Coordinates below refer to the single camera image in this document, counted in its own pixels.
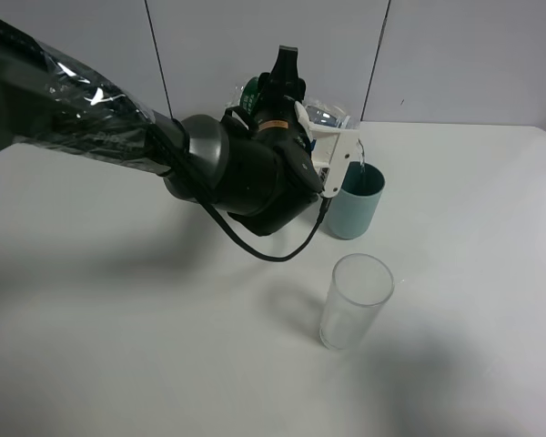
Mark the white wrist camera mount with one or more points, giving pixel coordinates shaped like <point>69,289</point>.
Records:
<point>334,137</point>

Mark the clear drinking glass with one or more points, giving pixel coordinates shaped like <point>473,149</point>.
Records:
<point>360,286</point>

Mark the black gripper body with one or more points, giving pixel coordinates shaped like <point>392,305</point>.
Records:
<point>261,199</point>

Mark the teal green plastic cup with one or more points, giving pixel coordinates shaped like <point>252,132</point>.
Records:
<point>352,210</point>

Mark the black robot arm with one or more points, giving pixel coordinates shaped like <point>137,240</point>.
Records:
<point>51,100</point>

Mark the clear bottle with green label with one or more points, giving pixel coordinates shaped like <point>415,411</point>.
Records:
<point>277,123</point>

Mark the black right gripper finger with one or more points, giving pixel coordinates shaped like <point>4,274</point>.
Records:
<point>282,84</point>

